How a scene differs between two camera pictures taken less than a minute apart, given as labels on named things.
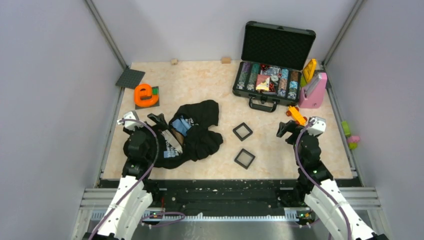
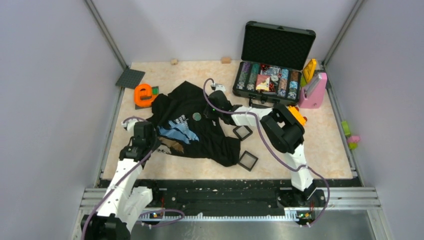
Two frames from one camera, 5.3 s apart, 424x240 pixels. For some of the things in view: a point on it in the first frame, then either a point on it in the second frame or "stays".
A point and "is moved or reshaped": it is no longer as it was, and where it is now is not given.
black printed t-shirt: [190, 124] is moved or reshaped
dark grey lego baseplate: [130, 78] stays
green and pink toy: [352, 140] stays
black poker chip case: [273, 58] stays
